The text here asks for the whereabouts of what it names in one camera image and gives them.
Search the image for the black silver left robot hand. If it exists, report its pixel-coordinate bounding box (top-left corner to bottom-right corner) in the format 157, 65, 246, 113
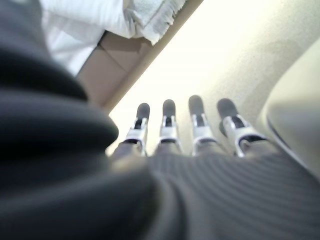
0, 0, 320, 240

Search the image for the white duvet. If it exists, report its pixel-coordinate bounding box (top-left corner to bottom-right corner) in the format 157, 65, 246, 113
41, 0, 151, 38

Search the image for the white fitted bed sheet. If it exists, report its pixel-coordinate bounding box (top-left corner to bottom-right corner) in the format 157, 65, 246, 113
46, 12, 107, 76

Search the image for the silver left robot leg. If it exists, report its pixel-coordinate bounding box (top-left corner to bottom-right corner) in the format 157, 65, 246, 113
257, 37, 320, 176

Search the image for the brown upholstered bed frame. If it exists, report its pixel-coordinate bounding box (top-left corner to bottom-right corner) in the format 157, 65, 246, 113
74, 0, 205, 112

